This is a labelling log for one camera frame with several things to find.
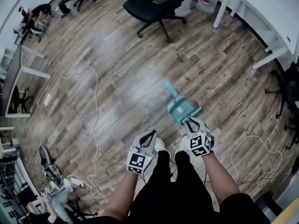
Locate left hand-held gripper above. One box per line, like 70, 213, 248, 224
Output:
127, 129, 158, 175

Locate person's white shoe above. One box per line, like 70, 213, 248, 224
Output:
154, 137, 171, 158
174, 135, 191, 157

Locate person's black trousers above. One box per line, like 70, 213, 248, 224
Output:
130, 149, 220, 224

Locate grey electronic device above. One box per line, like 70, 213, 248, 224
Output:
45, 164, 64, 184

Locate clear water jug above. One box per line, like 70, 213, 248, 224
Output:
179, 0, 196, 16
196, 0, 219, 14

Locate white desk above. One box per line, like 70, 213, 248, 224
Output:
213, 0, 299, 70

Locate light wooden stool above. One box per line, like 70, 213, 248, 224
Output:
0, 126, 15, 160

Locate person's left white shoe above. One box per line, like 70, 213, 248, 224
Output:
154, 137, 171, 158

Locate white charger cluster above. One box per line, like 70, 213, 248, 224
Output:
67, 175, 86, 189

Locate dark oval device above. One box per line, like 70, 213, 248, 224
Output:
38, 146, 51, 167

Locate white curved device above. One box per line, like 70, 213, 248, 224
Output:
29, 22, 49, 43

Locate person's left forearm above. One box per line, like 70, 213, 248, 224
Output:
102, 170, 141, 219

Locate dark-top table white legs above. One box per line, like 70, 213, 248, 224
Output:
2, 44, 51, 118

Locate black chair raised headrest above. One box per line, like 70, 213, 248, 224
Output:
14, 6, 31, 45

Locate person's right white shoe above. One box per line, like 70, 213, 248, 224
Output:
174, 135, 191, 157

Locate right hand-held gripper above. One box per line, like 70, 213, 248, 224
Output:
184, 117, 214, 158

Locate teal dustpan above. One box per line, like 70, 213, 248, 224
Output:
163, 79, 196, 125

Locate person's right forearm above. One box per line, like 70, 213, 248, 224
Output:
202, 155, 241, 213

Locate black mesh headrest chair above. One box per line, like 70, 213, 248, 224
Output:
123, 0, 187, 43

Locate black equipment rack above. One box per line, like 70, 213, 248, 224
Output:
0, 146, 44, 224

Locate long white cable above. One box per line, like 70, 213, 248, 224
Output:
58, 65, 109, 204
231, 135, 299, 186

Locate person's black shirt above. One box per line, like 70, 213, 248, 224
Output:
88, 192, 271, 224

